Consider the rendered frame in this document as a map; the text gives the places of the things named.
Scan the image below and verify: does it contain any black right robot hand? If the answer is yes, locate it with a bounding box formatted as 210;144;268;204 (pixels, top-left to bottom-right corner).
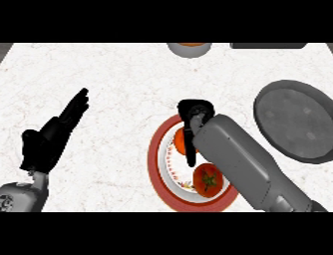
175;99;216;168

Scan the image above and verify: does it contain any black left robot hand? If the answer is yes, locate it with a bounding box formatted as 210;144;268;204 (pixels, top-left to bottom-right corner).
18;87;92;174

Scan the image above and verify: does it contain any grey cup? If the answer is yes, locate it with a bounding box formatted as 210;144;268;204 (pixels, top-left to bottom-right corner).
166;42;213;60

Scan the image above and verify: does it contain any orange squash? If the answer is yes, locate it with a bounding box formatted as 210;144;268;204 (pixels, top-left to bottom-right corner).
172;127;200;156

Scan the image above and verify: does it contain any red tomato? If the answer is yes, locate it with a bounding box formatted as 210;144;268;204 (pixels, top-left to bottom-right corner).
191;162;227;199

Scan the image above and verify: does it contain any dark grey frying pan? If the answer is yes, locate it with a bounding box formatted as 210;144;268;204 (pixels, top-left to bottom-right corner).
252;79;333;165

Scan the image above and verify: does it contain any red rimmed white plate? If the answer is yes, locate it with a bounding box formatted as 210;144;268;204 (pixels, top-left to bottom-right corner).
147;114;242;213

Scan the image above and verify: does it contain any dark grey flat object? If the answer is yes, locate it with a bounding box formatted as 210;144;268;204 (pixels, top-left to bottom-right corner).
230;42;308;50

